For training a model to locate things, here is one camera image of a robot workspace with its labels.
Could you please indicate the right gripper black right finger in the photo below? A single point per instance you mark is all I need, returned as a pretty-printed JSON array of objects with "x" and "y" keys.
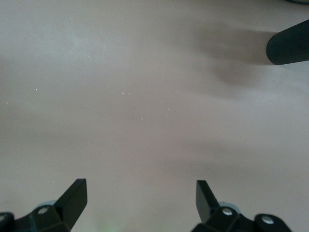
[{"x": 205, "y": 200}]

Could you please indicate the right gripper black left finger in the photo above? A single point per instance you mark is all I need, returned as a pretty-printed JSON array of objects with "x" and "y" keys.
[{"x": 70, "y": 205}]

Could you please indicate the black ribbed cylinder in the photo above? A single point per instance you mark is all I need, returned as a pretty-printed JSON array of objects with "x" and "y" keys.
[{"x": 289, "y": 43}]

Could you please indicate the brown table cover sheet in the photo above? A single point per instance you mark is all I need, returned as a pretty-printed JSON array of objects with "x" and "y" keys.
[{"x": 144, "y": 108}]

